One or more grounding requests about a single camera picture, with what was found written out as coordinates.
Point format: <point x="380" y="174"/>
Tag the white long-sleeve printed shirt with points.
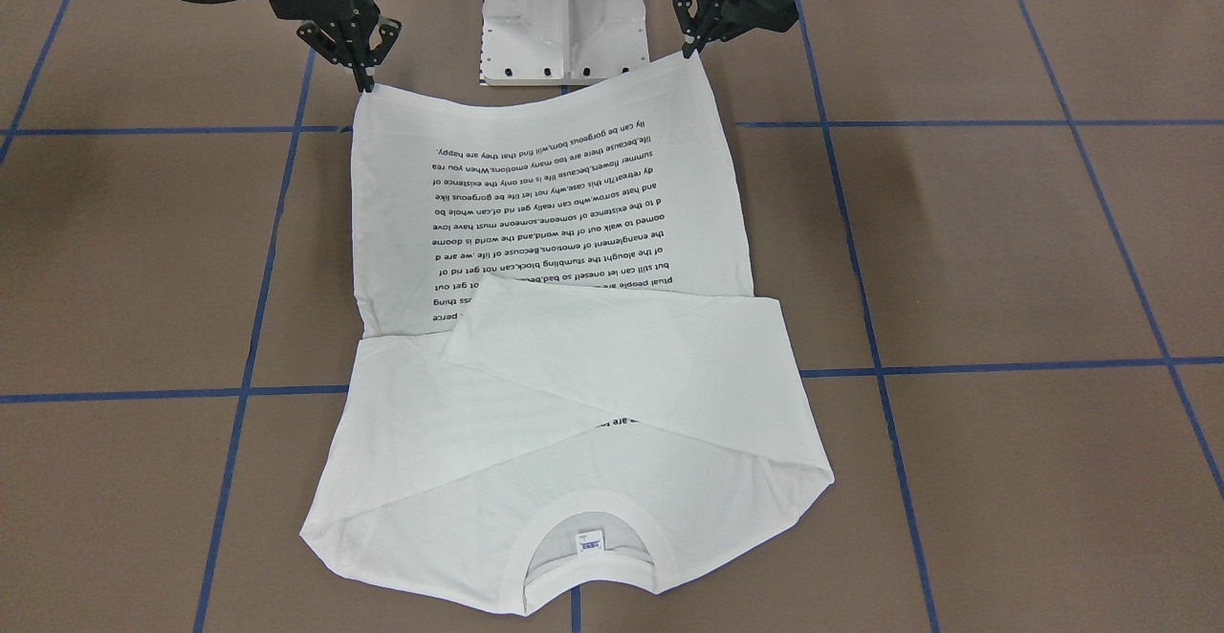
<point x="564" y="374"/>

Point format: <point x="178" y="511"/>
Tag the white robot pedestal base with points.
<point x="561" y="42"/>

